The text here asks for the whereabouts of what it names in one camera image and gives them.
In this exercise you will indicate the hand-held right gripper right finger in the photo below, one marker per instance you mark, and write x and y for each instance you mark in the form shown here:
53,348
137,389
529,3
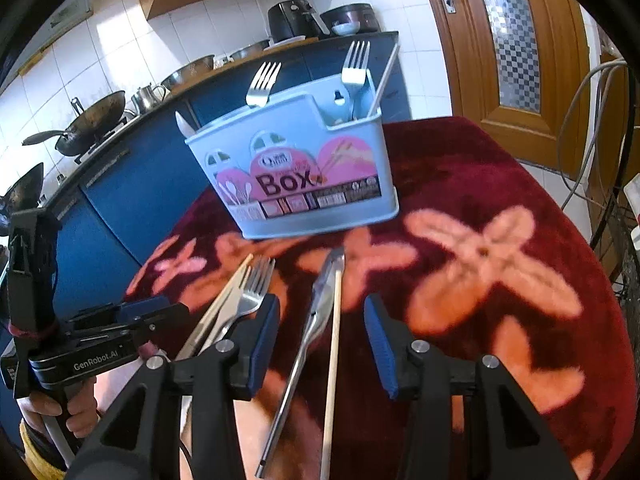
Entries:
380,345

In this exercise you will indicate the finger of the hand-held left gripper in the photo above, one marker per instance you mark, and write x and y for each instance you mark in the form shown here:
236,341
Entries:
170,314
145,306

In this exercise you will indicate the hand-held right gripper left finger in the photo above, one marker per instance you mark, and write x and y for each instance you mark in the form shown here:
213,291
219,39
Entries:
262,345

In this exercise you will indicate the steel fork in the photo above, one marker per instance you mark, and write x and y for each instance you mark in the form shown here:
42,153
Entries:
252,287
355,67
262,85

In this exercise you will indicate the light blue utensil box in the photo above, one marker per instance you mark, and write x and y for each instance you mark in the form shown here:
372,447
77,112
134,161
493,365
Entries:
300,170

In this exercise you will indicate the person's left hand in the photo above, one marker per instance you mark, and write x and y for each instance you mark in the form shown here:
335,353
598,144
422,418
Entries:
80,410

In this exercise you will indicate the red floral blanket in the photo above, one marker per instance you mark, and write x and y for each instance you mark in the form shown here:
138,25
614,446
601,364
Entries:
475,360

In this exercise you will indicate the blue base cabinets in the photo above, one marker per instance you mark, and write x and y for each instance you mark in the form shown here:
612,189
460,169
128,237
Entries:
125,210

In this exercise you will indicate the small dark wok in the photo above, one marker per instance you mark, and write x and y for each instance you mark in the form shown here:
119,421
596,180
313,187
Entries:
25,187

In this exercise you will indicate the gas stove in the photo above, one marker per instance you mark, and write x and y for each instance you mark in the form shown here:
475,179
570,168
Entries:
107,137

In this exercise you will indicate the large dark wok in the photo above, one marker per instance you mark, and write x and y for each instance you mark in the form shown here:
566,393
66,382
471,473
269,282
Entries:
95,120

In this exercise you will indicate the steel kettle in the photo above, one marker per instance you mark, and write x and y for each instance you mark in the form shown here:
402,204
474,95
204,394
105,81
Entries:
146,100

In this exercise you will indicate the steel mixing bowl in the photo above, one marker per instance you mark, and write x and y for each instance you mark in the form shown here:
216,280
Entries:
187,72

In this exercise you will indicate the white power strip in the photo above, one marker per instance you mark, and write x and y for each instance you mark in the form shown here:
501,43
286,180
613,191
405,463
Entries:
634,195

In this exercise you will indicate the white flat plate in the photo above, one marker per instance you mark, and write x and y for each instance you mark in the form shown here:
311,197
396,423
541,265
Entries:
289,39

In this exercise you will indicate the wooden door with glass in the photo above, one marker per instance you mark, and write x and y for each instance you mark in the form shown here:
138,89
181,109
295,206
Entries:
475,60

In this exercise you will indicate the range hood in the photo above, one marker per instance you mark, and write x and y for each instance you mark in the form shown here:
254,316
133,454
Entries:
60,15

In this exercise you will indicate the black air fryer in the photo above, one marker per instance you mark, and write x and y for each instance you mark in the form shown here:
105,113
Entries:
290,20

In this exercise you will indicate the dark rice cooker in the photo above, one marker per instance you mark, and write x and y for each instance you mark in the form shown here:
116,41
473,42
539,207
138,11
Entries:
355,14

